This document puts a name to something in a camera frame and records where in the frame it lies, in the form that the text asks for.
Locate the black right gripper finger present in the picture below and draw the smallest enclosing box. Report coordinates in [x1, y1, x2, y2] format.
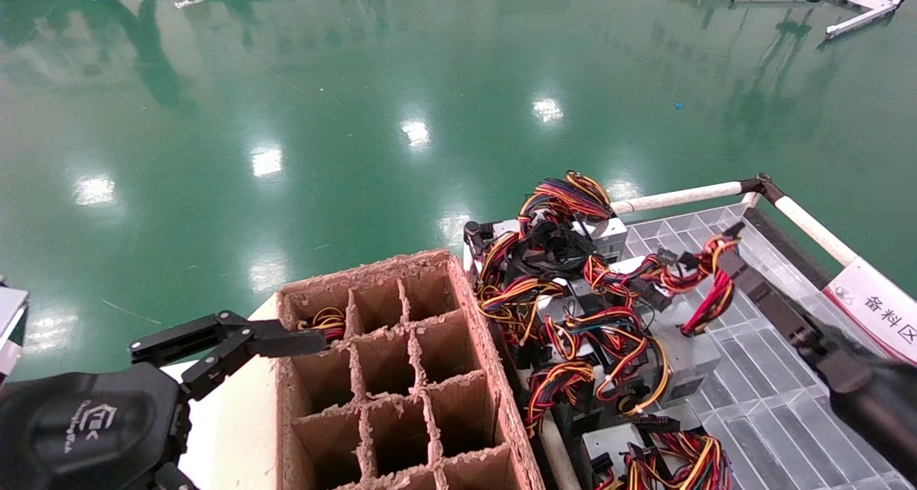
[719, 254, 817, 358]
[732, 250, 835, 342]

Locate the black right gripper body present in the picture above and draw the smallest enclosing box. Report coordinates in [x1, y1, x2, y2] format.
[810, 331, 917, 486]

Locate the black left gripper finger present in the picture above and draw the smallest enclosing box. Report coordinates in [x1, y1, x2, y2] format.
[129, 311, 330, 401]
[153, 463, 198, 490]

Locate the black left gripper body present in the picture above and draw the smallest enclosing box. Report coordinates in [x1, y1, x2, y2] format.
[0, 361, 191, 490]

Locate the power supply with colourful cables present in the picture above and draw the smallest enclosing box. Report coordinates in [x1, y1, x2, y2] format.
[473, 261, 574, 355]
[584, 221, 742, 401]
[462, 171, 630, 279]
[523, 307, 674, 437]
[582, 413, 733, 490]

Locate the cardboard box with dividers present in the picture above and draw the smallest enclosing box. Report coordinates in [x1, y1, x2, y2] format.
[274, 249, 545, 490]

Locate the white sign with Chinese text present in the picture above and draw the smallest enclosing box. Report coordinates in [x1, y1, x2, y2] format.
[822, 257, 917, 365]

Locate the clear compartment tray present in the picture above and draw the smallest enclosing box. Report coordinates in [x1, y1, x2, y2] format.
[616, 203, 917, 490]

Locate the colourful wire bundle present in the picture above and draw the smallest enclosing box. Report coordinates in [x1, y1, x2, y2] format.
[296, 306, 350, 342]

